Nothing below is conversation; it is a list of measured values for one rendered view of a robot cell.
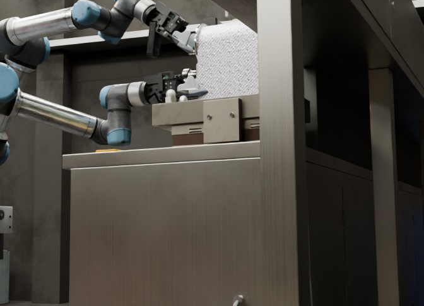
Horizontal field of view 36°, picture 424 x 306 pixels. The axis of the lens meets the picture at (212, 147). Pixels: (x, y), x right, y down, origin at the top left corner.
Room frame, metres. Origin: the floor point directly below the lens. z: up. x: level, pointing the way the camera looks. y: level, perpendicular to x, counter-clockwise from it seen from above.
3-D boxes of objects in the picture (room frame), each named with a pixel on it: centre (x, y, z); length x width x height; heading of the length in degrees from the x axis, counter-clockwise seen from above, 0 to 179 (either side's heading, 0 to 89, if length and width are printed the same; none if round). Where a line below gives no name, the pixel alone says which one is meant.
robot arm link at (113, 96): (2.06, 0.29, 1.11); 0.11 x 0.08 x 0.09; 65
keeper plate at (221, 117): (1.68, -0.03, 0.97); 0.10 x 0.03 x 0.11; 65
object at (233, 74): (1.89, -0.07, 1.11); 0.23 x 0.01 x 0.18; 65
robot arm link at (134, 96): (2.03, 0.22, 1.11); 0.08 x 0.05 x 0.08; 155
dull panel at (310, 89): (2.83, -0.75, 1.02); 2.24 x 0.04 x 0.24; 155
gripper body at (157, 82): (1.99, 0.15, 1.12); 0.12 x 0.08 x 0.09; 65
